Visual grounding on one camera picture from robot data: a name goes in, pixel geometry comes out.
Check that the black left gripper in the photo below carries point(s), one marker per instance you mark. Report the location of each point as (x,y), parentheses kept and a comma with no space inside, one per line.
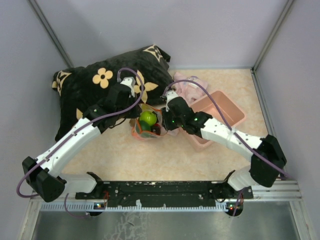
(135,113)

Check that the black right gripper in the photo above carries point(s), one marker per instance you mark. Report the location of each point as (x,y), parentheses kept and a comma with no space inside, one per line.
(165,116)

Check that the dark brown fruit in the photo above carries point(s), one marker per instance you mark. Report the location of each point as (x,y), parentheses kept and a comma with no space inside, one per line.
(156,129)

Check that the green apple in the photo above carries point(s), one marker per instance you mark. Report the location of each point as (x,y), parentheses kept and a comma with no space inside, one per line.
(148,117)

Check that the clear zip bag orange zipper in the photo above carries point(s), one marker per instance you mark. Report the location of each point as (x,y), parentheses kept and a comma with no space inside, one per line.
(143,136)

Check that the dark green avocado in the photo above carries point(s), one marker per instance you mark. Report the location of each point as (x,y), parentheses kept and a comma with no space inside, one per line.
(144,126)

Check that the pink plastic bin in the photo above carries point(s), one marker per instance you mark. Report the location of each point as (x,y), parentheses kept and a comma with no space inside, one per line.
(230,110)

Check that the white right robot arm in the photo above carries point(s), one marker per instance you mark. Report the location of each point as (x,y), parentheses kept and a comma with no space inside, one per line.
(267,159)

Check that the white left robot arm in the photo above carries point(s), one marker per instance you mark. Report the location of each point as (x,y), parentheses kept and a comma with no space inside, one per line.
(44,173)

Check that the pink cloth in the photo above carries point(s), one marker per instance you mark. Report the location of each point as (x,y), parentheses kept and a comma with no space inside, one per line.
(190,89)

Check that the black flower-pattern pillow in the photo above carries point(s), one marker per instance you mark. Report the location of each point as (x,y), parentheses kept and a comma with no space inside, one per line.
(81,87)

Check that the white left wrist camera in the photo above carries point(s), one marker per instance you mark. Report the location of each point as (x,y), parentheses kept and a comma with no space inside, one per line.
(129,82)

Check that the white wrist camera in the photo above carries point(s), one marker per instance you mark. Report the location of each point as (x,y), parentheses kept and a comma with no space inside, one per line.
(168,96)
(129,82)

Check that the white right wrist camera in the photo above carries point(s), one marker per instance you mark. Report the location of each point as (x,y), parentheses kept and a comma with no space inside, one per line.
(168,96)

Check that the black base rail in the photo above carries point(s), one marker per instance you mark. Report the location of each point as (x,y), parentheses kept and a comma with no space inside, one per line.
(160,193)

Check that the aluminium frame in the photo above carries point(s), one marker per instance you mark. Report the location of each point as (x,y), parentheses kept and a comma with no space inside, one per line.
(267,159)

